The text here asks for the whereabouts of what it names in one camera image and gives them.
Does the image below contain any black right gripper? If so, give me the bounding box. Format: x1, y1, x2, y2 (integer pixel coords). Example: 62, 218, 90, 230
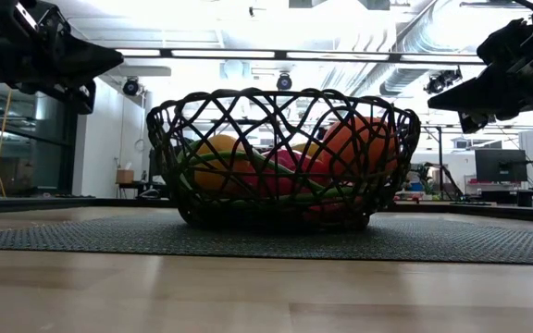
427, 0, 533, 135

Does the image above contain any grey woven placemat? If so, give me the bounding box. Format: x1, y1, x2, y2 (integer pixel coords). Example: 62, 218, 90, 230
0, 214, 533, 266

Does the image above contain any black computer monitor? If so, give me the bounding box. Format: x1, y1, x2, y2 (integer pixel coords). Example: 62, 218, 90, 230
474, 148, 528, 183

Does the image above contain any round orange toy fruit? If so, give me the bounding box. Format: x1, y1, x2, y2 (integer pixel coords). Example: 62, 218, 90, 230
319, 116, 400, 179

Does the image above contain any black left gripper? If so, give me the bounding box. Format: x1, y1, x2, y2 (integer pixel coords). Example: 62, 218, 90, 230
0, 0, 125, 116

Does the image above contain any red toy pepper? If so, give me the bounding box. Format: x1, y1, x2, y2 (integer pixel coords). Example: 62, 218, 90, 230
242, 148, 333, 199

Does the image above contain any black ceiling track light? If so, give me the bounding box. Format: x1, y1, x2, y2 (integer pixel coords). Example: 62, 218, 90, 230
423, 68, 464, 96

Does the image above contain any dark woven wicker basket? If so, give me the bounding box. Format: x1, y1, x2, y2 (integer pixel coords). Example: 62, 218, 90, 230
145, 87, 422, 233

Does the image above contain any small orange toy fruit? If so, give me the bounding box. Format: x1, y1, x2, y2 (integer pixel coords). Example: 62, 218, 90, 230
192, 133, 254, 195

